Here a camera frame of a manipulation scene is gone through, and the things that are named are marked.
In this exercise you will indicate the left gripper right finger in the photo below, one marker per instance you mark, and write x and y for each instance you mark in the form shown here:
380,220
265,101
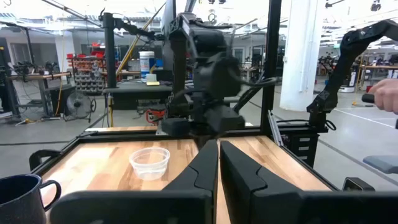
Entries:
248,202

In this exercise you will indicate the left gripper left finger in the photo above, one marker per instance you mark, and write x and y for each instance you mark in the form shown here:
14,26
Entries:
192,205

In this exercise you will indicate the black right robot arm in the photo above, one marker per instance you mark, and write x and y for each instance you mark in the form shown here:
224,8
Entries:
211,46

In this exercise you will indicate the parts bin rack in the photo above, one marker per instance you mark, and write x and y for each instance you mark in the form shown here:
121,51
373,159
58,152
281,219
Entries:
88,74

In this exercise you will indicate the round clear plastic container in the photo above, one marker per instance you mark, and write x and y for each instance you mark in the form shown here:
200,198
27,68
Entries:
149,163

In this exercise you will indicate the red floor tool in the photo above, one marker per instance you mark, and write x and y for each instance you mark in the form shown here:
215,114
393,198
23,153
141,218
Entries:
155,115

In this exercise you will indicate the yellow sticky note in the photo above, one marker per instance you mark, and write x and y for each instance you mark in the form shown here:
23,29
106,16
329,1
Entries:
153,83

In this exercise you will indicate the black drawer unit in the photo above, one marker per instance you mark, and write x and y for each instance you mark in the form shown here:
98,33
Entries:
303,146

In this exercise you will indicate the black side table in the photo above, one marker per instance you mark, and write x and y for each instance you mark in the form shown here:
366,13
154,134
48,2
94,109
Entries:
133,93

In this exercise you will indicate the white cylindrical tub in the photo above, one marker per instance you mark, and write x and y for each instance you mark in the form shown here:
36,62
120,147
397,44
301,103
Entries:
146,65

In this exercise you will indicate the white building pillar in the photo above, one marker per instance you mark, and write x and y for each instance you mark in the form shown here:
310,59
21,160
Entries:
300,56

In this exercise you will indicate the black stand pole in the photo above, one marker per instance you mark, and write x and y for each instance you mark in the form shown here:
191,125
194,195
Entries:
109,56

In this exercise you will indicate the blue-grey padded seat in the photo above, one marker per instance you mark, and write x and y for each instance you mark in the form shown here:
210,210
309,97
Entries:
382,163

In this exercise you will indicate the black floor fan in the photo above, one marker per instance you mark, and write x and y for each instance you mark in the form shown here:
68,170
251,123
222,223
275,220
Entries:
78,105

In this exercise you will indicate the person's hand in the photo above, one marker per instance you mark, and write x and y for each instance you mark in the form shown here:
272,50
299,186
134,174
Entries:
387,95

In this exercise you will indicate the dark enamel mug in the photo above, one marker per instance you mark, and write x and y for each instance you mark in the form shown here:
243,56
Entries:
21,202

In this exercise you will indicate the wooden workbench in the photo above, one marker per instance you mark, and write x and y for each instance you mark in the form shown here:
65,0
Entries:
37,76

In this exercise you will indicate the black aluminium rig frame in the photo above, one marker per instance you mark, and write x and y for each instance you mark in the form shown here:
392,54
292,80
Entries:
270,77

